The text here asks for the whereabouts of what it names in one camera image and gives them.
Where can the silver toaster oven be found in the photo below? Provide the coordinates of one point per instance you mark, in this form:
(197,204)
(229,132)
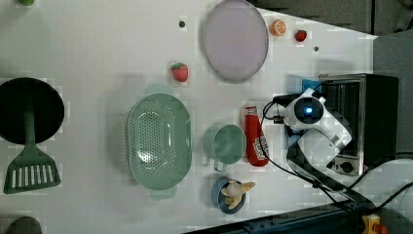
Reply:
(366,104)

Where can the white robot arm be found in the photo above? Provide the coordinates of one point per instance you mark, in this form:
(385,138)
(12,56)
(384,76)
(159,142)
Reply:
(324,137)

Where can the green mug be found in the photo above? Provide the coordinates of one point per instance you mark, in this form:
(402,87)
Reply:
(225,145)

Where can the red ketchup bottle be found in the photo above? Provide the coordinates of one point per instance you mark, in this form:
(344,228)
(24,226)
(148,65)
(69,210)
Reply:
(256,144)

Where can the green colander basket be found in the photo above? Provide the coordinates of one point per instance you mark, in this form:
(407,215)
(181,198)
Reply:
(159,141)

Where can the peeled banana toy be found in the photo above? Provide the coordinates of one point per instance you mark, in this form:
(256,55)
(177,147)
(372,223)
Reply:
(234,192)

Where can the grey round plate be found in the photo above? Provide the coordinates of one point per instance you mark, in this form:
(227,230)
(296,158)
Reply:
(235,40)

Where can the blue bowl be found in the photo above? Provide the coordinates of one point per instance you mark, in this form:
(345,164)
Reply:
(218,199)

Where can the orange slice toy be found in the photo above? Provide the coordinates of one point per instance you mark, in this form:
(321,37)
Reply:
(278,27)

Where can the small red strawberry toy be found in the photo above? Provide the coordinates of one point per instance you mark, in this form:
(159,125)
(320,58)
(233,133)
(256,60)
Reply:
(300,35)

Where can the green slotted spatula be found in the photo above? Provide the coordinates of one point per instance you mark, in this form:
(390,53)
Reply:
(32,169)

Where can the black round pan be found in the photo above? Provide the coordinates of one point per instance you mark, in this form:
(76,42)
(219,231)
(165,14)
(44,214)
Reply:
(48,109)

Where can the yellow red emergency button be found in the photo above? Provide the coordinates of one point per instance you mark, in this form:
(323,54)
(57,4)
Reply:
(373,225)

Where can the grey rounded object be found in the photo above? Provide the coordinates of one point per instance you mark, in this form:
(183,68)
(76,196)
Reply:
(25,225)

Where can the green cylinder object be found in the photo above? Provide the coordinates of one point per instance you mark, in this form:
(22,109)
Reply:
(26,2)

